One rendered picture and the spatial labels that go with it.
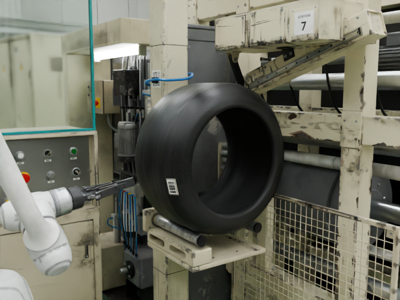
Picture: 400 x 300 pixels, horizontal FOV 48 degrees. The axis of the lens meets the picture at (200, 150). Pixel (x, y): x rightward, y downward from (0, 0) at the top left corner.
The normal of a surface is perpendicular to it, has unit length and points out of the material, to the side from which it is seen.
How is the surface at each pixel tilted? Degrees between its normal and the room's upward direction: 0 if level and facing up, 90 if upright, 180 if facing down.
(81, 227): 90
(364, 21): 90
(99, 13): 90
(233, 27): 90
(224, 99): 80
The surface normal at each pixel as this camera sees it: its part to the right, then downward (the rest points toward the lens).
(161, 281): -0.82, 0.07
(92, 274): 0.57, 0.11
